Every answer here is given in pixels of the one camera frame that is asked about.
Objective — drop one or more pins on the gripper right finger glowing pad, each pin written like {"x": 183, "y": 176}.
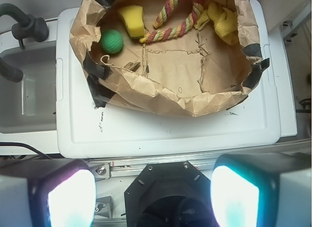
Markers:
{"x": 262, "y": 190}

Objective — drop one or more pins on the green dimpled ball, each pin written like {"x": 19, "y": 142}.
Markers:
{"x": 111, "y": 41}

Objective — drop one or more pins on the multicolour rope toy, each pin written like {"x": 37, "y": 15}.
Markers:
{"x": 176, "y": 18}

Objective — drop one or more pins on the yellow sponge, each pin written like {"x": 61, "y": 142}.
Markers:
{"x": 132, "y": 17}

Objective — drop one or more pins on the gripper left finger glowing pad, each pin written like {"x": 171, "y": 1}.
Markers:
{"x": 46, "y": 193}

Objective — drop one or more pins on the aluminium rail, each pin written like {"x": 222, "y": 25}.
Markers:
{"x": 132, "y": 166}

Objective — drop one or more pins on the brown paper bag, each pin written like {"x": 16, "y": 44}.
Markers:
{"x": 194, "y": 75}

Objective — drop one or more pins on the black octagonal mount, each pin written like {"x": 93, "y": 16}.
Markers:
{"x": 169, "y": 195}

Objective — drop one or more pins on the white plastic bin lid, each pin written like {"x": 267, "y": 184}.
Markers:
{"x": 87, "y": 131}

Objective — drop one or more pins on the grey sink basin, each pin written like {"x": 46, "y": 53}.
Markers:
{"x": 30, "y": 105}

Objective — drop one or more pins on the yellow cloth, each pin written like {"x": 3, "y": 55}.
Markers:
{"x": 224, "y": 21}

